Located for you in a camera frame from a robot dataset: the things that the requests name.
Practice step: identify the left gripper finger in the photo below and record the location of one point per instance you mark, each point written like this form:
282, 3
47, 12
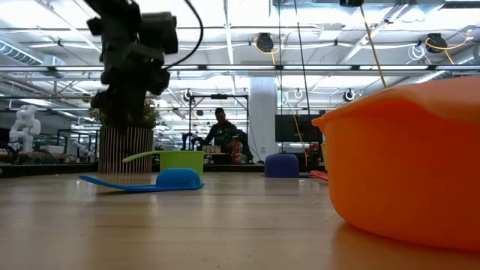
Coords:
112, 116
137, 108

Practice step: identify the green measuring cup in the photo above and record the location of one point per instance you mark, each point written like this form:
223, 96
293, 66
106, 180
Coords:
182, 162

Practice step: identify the blue measuring cup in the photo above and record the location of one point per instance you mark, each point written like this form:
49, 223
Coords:
174, 180

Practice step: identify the purple measuring cup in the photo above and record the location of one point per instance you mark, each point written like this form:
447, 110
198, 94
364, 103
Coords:
281, 165

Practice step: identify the red measuring cup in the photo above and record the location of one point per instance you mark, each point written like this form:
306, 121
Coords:
320, 175

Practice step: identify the orange measuring cup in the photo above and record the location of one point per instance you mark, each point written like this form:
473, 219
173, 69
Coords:
405, 168

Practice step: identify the potted plant striped pot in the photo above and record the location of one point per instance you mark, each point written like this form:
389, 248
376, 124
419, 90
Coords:
125, 150

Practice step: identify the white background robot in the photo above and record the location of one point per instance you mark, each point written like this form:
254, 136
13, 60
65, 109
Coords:
24, 127

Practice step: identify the person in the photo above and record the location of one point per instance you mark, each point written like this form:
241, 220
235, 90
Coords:
223, 135

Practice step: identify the black monitor screen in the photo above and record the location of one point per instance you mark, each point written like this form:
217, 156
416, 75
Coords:
296, 129

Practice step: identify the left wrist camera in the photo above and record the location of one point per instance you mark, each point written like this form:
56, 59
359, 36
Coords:
159, 80

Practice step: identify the black metal frame stand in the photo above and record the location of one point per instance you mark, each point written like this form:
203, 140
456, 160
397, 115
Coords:
219, 96

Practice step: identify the black table frame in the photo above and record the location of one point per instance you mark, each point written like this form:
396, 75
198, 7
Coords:
37, 170

